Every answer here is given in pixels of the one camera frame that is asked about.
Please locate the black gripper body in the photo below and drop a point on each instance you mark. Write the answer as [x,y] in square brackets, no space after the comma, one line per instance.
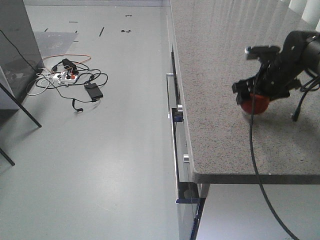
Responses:
[281,66]

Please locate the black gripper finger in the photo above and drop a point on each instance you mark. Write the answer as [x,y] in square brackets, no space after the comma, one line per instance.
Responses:
[244,90]

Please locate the red yellow apple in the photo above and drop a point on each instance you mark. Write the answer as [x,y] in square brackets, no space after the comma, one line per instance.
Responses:
[256,104]

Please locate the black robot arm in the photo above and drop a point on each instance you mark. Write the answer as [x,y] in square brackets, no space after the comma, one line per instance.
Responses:
[280,66]

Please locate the grey stone kitchen counter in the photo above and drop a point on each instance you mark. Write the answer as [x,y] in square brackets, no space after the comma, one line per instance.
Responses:
[210,41]

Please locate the black power adapter brick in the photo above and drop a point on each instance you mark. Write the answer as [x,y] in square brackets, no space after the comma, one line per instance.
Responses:
[93,91]

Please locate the white power strip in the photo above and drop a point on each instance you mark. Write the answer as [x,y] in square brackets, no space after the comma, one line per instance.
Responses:
[65,77]

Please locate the dark grey cabinet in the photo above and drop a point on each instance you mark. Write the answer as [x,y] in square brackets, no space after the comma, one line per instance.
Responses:
[20,58]

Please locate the black stand leg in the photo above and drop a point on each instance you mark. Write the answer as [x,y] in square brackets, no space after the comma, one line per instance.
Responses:
[19,105]

